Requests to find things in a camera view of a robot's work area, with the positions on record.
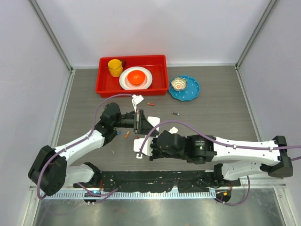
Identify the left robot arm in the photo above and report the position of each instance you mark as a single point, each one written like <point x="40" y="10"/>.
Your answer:
<point x="52" y="169"/>

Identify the yellow cup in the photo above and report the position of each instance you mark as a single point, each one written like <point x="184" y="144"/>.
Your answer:
<point x="116" y="67"/>

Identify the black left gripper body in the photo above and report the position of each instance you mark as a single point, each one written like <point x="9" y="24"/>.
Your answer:
<point x="130" y="121"/>

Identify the small patterned bowl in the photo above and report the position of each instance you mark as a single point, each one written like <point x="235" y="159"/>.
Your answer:
<point x="179" y="84"/>

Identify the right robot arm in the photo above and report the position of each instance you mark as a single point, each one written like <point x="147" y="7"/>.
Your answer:
<point x="234" y="159"/>

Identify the blue polka dot plate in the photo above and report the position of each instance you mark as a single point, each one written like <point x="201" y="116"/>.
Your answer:
<point x="191" y="92"/>

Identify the white red remote control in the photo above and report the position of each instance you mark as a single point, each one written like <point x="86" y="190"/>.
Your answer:
<point x="154" y="121"/>

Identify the white cable duct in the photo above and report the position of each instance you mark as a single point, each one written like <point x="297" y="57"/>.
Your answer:
<point x="173" y="194"/>

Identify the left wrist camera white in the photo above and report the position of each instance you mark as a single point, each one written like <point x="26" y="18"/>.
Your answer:
<point x="136" y="100"/>

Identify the white battery cover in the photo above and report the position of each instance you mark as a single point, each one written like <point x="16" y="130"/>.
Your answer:
<point x="173" y="130"/>

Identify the white plate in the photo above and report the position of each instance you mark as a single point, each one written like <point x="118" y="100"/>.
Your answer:
<point x="127" y="86"/>

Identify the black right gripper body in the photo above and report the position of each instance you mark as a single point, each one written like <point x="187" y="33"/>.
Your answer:
<point x="158" y="153"/>

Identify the red plastic bin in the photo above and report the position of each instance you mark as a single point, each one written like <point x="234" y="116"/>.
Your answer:
<point x="107" y="86"/>

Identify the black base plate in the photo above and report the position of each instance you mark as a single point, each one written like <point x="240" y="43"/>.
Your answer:
<point x="187" y="181"/>

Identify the orange bowl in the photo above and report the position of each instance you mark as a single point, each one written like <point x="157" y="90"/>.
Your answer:
<point x="136" y="77"/>

